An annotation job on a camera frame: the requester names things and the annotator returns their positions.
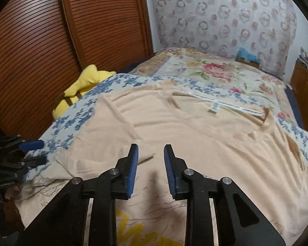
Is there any peach printed t-shirt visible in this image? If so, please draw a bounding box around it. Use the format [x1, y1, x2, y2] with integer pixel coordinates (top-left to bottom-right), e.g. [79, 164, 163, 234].
[18, 81, 308, 245]

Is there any navy blue bed sheet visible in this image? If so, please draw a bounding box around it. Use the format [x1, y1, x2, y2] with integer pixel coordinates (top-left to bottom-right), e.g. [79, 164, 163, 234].
[285, 85, 305, 129]

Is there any circle patterned curtain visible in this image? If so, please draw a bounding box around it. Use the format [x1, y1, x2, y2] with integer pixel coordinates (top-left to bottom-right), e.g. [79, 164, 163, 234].
[152, 0, 297, 78]

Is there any blue item on box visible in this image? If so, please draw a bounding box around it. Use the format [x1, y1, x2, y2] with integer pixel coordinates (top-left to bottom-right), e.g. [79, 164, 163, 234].
[236, 47, 260, 67]

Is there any brown louvered wardrobe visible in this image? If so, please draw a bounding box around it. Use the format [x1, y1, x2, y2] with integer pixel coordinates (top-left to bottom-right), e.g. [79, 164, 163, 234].
[0, 0, 153, 139]

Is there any yellow plush toy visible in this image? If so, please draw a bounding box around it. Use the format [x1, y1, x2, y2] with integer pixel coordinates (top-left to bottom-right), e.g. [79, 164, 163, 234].
[52, 64, 116, 121]

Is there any pink floral bedspread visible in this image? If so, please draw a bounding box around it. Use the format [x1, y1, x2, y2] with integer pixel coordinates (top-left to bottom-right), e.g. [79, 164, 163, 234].
[130, 47, 297, 124]

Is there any blue floral white blanket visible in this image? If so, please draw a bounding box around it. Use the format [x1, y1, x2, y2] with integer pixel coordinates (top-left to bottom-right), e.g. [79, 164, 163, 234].
[24, 73, 308, 182]

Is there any wooden sideboard cabinet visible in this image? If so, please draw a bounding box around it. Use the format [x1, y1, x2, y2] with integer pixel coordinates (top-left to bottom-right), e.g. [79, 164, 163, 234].
[290, 60, 308, 131]

